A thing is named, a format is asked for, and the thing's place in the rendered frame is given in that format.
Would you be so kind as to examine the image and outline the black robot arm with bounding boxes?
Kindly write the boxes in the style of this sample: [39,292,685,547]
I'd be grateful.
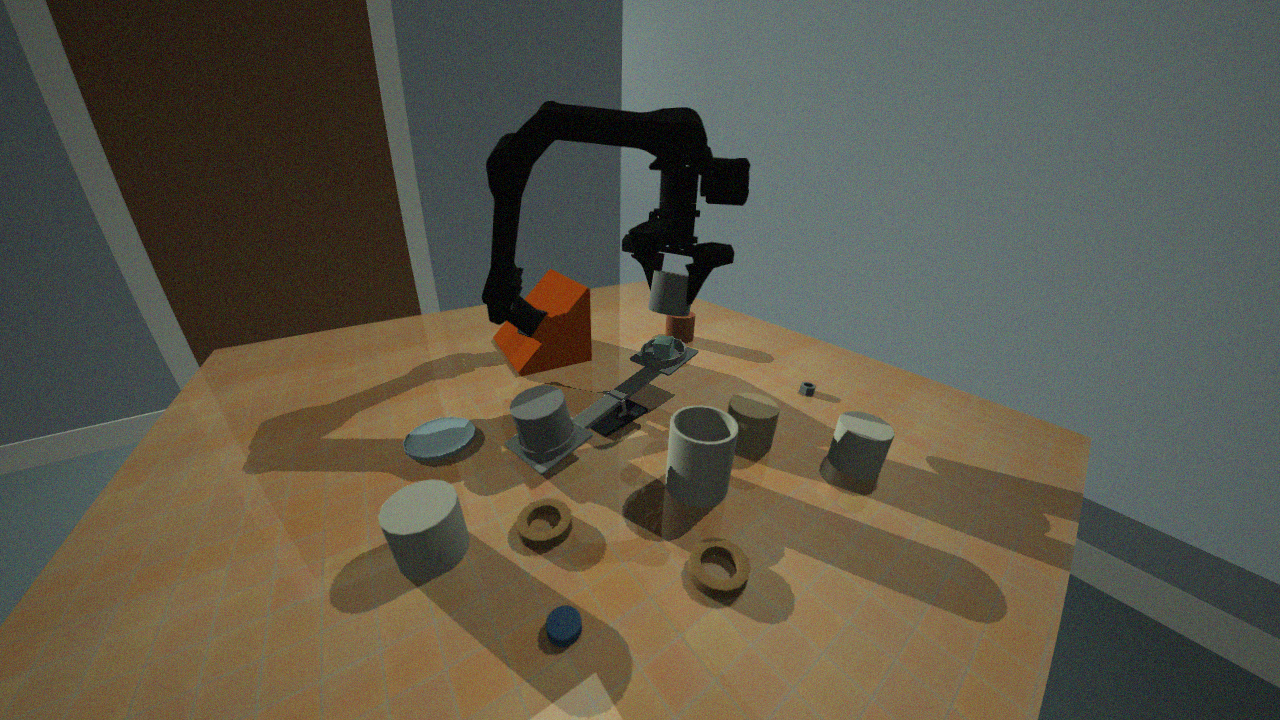
[483,101,750,337]

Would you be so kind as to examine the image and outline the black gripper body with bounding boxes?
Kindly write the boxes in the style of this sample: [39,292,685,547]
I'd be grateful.
[622,202,733,266]

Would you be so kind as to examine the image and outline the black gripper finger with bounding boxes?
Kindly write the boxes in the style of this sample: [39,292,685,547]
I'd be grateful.
[686,263,716,305]
[631,252,666,291]

